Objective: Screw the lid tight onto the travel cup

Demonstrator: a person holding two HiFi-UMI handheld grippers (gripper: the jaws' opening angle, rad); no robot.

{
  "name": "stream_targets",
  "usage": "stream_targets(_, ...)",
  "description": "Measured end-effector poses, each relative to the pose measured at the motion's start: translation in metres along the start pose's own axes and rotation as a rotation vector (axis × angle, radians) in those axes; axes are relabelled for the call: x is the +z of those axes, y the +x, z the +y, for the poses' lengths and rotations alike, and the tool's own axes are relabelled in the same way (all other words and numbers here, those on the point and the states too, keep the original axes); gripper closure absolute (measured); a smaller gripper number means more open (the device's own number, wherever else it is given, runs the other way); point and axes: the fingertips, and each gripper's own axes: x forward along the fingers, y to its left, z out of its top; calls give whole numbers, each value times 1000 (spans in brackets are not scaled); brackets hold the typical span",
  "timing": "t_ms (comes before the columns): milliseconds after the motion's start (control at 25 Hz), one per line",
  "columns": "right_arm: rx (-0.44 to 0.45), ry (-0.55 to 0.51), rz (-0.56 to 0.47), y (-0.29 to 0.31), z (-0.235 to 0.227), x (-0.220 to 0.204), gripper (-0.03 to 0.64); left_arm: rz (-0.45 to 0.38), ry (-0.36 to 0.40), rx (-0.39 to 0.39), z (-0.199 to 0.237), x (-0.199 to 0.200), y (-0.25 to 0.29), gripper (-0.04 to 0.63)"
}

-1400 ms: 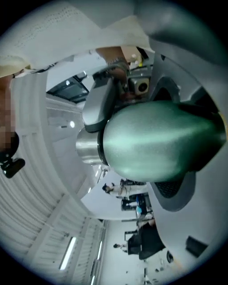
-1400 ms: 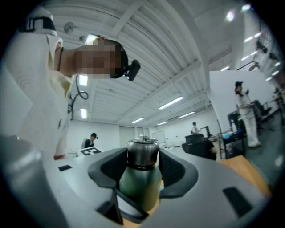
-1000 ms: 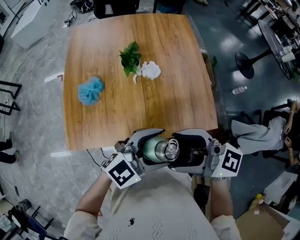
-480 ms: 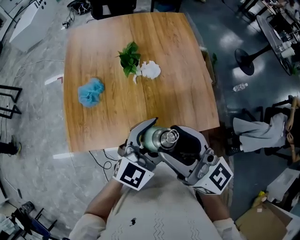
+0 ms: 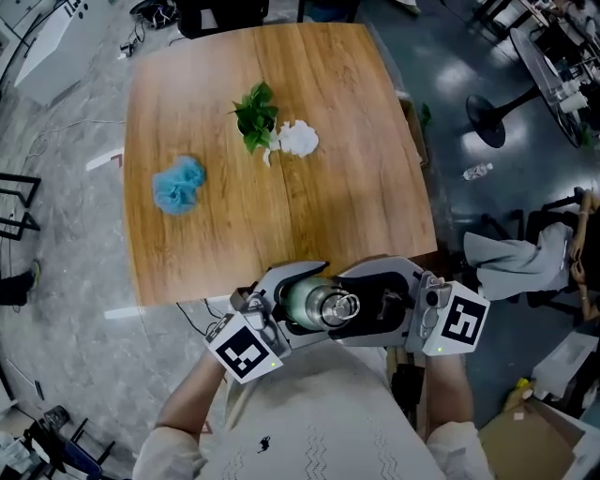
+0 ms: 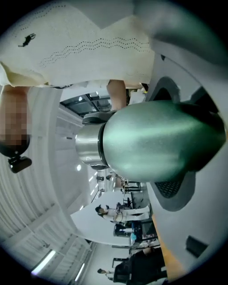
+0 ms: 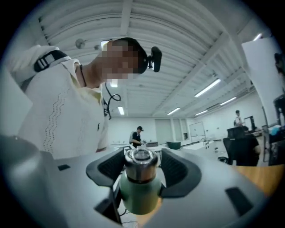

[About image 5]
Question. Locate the person's cream shirt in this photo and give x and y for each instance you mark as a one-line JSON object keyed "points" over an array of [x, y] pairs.
{"points": [[304, 412]]}

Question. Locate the blue mesh bath sponge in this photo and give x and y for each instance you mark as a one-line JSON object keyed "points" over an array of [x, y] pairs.
{"points": [[178, 187]]}

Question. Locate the stainless steel bottle cap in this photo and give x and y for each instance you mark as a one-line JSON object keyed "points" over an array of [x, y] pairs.
{"points": [[340, 309]]}

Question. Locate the crumpled white tissue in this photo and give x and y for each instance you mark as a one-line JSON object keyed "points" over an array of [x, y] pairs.
{"points": [[300, 139]]}

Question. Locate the green potted plant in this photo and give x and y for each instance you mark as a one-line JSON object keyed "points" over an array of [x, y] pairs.
{"points": [[255, 117]]}

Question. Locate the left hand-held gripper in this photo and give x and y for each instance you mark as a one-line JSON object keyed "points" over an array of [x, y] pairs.
{"points": [[244, 354]]}

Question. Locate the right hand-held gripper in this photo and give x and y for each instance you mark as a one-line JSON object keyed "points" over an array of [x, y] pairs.
{"points": [[461, 323]]}

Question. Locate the black metal frame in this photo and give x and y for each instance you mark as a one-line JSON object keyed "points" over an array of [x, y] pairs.
{"points": [[33, 185]]}

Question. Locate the white cabinet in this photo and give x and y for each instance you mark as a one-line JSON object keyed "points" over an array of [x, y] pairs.
{"points": [[51, 51]]}

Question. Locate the black office chair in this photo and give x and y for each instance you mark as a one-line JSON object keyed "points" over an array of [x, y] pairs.
{"points": [[220, 16]]}

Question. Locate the large cardboard box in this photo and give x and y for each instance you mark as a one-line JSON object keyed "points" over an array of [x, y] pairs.
{"points": [[525, 445]]}

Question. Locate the white foam box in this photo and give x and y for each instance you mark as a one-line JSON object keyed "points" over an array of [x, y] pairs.
{"points": [[567, 365]]}

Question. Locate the person's left forearm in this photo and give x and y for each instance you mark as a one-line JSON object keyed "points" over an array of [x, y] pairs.
{"points": [[187, 398]]}

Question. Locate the dark round pedestal table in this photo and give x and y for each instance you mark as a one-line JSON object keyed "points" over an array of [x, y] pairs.
{"points": [[539, 65]]}

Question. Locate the black folding chair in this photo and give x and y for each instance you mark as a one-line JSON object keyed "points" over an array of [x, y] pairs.
{"points": [[58, 417]]}

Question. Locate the small open cardboard box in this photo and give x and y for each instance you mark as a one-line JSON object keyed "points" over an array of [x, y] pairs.
{"points": [[417, 136]]}

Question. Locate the person's right forearm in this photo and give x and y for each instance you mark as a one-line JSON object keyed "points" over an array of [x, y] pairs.
{"points": [[447, 398]]}

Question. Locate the green bottle body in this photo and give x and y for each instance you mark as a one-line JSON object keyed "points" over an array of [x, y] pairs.
{"points": [[304, 302]]}

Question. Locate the clear plastic water bottle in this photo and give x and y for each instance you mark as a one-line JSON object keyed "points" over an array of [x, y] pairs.
{"points": [[478, 171]]}

